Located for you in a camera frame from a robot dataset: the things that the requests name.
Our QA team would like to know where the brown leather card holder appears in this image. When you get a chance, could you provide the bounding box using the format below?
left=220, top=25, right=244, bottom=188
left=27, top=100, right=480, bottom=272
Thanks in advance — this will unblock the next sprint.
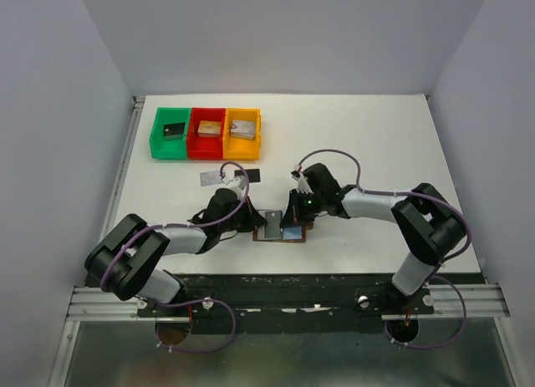
left=252, top=210, right=313, bottom=243

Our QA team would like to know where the silver card stack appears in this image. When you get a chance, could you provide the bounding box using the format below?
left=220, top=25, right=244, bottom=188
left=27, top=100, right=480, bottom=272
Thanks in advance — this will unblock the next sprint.
left=230, top=120, right=256, bottom=140

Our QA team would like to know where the purple cable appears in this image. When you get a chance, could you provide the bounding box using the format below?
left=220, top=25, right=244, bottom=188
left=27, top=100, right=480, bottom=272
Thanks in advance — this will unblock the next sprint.
left=99, top=161, right=251, bottom=354
left=292, top=149, right=474, bottom=349

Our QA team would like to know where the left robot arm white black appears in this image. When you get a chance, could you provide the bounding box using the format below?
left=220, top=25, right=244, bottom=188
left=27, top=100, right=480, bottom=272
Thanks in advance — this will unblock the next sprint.
left=84, top=188, right=267, bottom=316

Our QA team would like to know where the white knob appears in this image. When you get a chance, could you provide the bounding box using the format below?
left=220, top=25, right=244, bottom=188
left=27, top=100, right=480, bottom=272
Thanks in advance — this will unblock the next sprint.
left=201, top=299, right=213, bottom=310
left=357, top=295, right=369, bottom=308

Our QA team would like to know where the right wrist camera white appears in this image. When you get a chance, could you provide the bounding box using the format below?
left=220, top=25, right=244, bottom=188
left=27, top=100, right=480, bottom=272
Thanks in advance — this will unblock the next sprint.
left=291, top=165, right=313, bottom=194

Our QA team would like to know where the silver VIP card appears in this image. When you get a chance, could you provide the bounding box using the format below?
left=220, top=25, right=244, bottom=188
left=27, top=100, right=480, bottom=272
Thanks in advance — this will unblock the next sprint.
left=199, top=171, right=222, bottom=186

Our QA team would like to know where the right white knob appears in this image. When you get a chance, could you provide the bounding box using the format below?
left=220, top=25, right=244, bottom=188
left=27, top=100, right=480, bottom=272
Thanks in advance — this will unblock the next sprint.
left=357, top=295, right=369, bottom=308

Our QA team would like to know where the left white knob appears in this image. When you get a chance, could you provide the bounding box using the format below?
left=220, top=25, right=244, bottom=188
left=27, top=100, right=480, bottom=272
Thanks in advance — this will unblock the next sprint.
left=201, top=299, right=213, bottom=310

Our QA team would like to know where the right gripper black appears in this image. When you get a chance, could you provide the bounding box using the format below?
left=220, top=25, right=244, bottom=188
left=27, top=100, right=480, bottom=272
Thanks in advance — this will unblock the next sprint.
left=280, top=188, right=325, bottom=228

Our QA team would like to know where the black VIP card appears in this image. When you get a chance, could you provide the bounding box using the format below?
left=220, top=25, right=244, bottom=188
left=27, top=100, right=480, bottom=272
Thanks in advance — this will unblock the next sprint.
left=264, top=210, right=283, bottom=241
left=234, top=168, right=261, bottom=183

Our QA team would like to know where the aluminium frame rail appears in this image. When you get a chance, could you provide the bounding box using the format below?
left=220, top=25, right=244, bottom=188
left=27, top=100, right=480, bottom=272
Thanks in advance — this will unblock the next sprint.
left=49, top=94, right=514, bottom=386

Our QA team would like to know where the orange plastic bin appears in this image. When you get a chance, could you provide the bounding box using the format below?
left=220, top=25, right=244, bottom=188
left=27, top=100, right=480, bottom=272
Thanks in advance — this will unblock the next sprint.
left=222, top=108, right=262, bottom=161

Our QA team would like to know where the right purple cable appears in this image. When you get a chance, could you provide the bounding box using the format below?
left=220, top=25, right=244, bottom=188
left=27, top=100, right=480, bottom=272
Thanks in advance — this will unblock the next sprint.
left=292, top=149, right=474, bottom=349

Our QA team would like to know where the green plastic bin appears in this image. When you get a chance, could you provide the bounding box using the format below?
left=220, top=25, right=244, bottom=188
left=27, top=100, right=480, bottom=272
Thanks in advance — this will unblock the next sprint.
left=150, top=107, right=191, bottom=160

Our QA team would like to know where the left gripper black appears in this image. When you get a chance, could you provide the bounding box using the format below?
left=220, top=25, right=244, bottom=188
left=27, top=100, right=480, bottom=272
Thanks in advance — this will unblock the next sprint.
left=219, top=196, right=268, bottom=234

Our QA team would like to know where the tan card stack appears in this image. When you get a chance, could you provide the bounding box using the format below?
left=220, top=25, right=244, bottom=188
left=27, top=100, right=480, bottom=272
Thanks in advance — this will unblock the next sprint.
left=197, top=120, right=221, bottom=138

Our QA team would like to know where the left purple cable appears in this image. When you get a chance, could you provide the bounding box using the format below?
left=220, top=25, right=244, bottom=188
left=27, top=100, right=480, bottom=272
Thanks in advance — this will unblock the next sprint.
left=99, top=161, right=251, bottom=354

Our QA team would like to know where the red plastic bin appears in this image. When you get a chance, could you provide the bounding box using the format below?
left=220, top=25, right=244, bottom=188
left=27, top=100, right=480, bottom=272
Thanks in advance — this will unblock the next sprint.
left=186, top=107, right=226, bottom=160

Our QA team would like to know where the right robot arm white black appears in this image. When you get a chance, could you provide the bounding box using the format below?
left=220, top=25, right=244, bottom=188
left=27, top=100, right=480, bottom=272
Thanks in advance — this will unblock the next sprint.
left=280, top=163, right=470, bottom=313

